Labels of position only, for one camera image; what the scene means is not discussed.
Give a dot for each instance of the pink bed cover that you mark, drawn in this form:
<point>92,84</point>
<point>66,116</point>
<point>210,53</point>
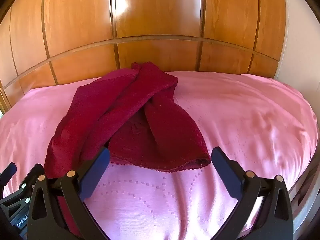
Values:
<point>240,120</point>

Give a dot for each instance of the dark red garment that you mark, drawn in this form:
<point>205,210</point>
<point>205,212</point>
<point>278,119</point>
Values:
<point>130,120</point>

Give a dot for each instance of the wooden panelled wardrobe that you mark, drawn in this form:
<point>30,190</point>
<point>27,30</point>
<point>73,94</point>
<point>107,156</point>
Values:
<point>155,17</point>

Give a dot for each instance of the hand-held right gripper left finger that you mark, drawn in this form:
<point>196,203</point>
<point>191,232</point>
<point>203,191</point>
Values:
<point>94,173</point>

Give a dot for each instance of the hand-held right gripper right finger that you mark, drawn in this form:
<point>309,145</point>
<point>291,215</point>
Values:
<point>226,173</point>

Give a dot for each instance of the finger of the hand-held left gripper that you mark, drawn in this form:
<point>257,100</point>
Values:
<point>27,182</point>
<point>7,172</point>

